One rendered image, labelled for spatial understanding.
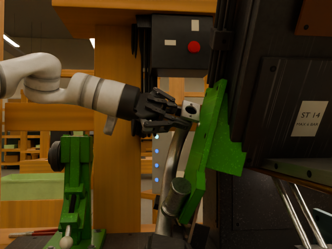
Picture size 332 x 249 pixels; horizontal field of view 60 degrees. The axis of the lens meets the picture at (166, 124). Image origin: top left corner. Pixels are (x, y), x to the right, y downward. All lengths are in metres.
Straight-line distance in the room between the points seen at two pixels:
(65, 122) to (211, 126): 0.59
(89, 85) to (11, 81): 0.14
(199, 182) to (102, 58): 0.54
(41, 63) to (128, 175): 0.42
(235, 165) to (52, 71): 0.40
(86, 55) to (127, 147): 10.26
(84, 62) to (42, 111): 10.04
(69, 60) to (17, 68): 10.54
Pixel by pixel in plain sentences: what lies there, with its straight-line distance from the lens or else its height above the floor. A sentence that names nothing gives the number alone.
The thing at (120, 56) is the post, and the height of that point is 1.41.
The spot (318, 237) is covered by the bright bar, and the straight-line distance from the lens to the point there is 0.52.
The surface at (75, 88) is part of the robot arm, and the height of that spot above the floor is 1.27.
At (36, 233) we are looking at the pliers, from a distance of 0.95.
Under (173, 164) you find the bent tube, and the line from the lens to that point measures 0.67.
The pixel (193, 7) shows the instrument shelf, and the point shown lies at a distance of 0.83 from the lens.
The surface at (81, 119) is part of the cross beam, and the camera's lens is 0.97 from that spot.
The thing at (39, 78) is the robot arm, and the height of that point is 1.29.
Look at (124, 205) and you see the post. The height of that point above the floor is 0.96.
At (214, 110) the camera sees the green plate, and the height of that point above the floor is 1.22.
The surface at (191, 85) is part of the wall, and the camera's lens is 10.90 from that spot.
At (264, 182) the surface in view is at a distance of 0.73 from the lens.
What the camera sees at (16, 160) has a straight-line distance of 10.70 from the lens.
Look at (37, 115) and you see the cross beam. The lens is 1.01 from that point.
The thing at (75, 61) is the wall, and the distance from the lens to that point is 11.09.
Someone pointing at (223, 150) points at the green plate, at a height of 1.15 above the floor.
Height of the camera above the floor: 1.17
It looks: 2 degrees up
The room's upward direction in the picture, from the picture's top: straight up
